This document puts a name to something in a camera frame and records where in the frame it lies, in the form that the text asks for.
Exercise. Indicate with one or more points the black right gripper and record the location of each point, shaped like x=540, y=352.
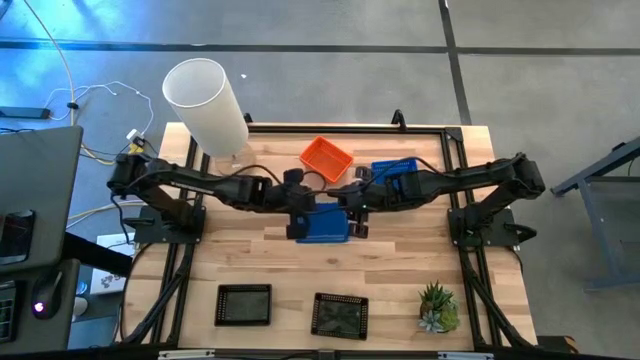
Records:
x=357, y=200

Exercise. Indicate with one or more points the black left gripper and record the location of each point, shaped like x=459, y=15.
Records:
x=297, y=200

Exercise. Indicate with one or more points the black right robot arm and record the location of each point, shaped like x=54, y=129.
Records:
x=450, y=182

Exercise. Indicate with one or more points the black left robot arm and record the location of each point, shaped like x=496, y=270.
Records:
x=200, y=182

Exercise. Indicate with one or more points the small green succulent plant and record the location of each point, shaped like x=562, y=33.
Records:
x=438, y=310

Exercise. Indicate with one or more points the white cylinder shade table lamp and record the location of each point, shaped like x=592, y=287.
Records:
x=210, y=110

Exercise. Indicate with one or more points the white plug adapter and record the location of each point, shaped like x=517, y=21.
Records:
x=134, y=134

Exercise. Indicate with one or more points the white paper box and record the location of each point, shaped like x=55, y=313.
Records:
x=107, y=282

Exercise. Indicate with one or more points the black diagonal bar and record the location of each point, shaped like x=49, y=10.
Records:
x=95, y=255

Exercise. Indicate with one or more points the white round cup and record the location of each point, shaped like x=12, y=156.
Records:
x=80, y=307

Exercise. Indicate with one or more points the blue-grey metal table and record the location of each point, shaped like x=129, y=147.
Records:
x=615, y=225

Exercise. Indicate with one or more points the black computer mouse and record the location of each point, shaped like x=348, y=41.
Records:
x=46, y=297

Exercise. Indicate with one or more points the grey desk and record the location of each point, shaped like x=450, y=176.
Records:
x=40, y=170

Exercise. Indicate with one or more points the black glossy device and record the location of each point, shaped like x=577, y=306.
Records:
x=15, y=235

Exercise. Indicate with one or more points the flat black floor device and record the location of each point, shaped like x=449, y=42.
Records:
x=25, y=113

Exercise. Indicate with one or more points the black keyboard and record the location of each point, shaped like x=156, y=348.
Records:
x=6, y=315

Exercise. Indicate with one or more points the black aluminium table frame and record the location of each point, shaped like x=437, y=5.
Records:
x=350, y=129

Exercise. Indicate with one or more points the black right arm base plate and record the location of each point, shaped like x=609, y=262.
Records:
x=492, y=235

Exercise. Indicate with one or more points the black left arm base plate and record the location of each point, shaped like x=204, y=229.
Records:
x=150, y=232

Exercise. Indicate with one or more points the white metal bracket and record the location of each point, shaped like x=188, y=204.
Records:
x=465, y=356
x=186, y=355

